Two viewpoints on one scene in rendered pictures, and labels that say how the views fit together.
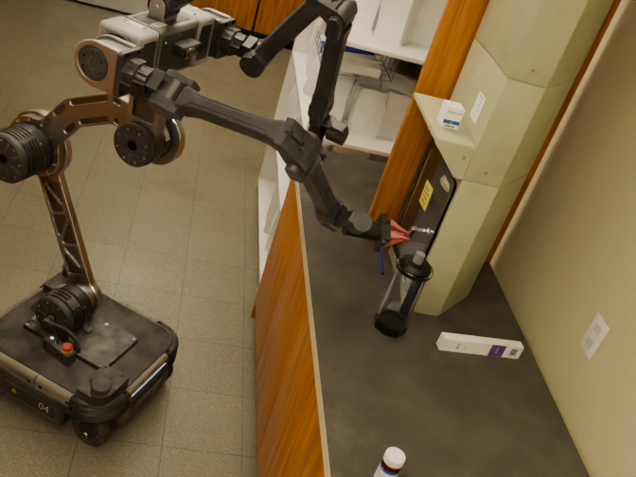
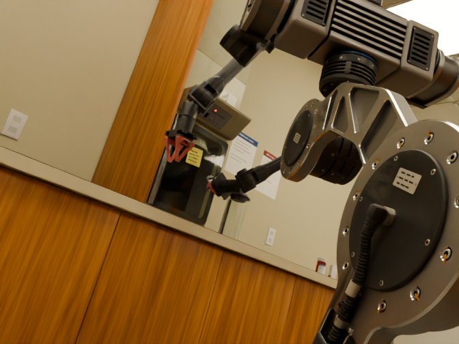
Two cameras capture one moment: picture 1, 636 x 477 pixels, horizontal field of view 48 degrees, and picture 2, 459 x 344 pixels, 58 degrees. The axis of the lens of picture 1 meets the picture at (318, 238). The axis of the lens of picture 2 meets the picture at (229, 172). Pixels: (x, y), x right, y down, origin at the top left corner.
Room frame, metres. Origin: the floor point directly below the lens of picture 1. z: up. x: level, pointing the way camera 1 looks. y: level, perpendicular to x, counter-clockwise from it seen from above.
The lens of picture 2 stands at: (2.54, 1.36, 0.76)
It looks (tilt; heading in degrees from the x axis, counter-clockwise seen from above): 15 degrees up; 245
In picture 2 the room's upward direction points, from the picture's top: 16 degrees clockwise
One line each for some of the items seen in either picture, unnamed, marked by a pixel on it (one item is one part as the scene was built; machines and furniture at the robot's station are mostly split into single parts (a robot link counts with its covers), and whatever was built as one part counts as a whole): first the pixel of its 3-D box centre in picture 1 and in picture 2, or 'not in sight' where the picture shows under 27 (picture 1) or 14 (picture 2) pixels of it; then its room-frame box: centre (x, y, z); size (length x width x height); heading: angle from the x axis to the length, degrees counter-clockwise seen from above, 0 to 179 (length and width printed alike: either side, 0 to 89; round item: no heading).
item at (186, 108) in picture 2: (320, 127); (188, 112); (2.17, 0.11, 1.27); 0.07 x 0.06 x 0.07; 76
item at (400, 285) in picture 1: (402, 295); (232, 218); (1.70, -0.28, 1.06); 0.11 x 0.11 x 0.21
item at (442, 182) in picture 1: (420, 215); (191, 171); (1.96, -0.28, 1.19); 0.30 x 0.01 x 0.40; 15
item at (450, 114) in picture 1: (450, 114); (227, 102); (1.90, -0.24, 1.54); 0.05 x 0.05 x 0.06; 16
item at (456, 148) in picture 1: (436, 133); (216, 114); (1.95, -0.23, 1.46); 0.32 x 0.12 x 0.10; 14
